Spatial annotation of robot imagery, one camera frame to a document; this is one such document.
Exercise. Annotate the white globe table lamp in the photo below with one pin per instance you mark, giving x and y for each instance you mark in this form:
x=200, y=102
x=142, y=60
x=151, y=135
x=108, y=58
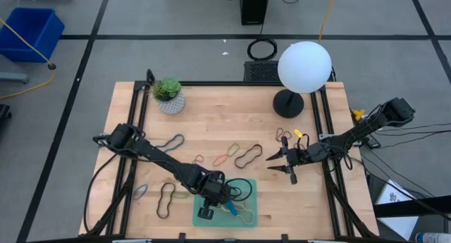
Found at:
x=304, y=67

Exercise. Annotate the black computer tower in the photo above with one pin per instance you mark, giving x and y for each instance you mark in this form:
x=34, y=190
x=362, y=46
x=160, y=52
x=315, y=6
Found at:
x=254, y=7

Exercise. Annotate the black corner bracket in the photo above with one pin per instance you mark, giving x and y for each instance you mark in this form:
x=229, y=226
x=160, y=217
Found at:
x=150, y=77

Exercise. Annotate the silver mounting plate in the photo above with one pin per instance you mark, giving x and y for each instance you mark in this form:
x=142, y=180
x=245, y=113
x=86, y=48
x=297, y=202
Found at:
x=325, y=136

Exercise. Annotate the green succulent plant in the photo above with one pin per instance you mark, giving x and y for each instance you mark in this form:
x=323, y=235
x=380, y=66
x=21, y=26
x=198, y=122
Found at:
x=166, y=89

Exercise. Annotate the small blue rubber band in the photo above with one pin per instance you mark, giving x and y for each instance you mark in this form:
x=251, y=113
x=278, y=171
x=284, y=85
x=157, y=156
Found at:
x=134, y=194

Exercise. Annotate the black aluminium table frame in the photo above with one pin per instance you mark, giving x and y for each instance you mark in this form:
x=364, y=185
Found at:
x=229, y=83

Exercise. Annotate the beige rubber band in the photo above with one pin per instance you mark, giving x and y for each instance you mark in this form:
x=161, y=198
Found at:
x=251, y=220

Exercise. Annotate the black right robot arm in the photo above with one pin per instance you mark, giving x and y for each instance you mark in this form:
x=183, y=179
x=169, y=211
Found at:
x=359, y=134

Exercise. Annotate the black vented box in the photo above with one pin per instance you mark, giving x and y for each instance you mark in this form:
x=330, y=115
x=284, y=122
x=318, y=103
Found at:
x=260, y=71

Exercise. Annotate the white plastic bottle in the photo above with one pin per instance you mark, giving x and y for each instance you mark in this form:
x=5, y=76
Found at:
x=433, y=238

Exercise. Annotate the white geometric plant pot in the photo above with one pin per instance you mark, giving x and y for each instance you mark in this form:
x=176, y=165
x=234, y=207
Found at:
x=172, y=106

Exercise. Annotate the yellow clamp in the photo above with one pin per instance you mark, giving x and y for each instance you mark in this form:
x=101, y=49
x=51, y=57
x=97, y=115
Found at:
x=358, y=113

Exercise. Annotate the black beam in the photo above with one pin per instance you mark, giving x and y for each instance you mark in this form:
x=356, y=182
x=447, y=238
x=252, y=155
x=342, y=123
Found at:
x=412, y=207

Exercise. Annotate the grey cart base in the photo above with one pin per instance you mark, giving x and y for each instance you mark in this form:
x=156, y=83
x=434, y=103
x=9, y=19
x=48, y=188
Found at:
x=14, y=77

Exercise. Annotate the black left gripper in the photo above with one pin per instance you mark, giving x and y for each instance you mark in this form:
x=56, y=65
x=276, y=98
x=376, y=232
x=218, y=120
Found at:
x=216, y=190

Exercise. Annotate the blue plastic storage bin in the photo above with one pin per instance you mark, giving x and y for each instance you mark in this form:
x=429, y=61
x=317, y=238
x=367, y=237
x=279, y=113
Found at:
x=31, y=31

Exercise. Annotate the teal translucent plastic bin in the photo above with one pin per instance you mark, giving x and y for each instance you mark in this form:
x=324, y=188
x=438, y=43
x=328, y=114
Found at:
x=218, y=221

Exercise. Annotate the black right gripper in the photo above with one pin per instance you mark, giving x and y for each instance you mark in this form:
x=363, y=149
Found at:
x=303, y=155

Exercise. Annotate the black floor object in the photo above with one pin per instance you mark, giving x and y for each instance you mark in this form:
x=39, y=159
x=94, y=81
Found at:
x=3, y=112

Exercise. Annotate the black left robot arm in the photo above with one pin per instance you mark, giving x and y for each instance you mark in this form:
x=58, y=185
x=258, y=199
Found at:
x=158, y=156

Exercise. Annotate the yellow rubber band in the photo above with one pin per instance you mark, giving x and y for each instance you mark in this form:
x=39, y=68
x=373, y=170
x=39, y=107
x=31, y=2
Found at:
x=183, y=197

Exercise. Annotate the black power adapter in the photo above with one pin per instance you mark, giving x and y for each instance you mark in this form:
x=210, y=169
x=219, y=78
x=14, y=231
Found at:
x=373, y=142

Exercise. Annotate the thin red rubber band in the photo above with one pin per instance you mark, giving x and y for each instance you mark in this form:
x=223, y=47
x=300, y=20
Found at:
x=194, y=161

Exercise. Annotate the thin brown rubber band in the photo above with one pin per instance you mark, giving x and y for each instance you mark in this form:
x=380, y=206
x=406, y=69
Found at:
x=277, y=134

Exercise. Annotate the green rubber band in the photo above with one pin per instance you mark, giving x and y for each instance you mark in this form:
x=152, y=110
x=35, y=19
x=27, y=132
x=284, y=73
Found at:
x=227, y=153

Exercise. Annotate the white cardboard box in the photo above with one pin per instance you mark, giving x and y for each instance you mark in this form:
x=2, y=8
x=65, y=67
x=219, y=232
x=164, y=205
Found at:
x=391, y=193

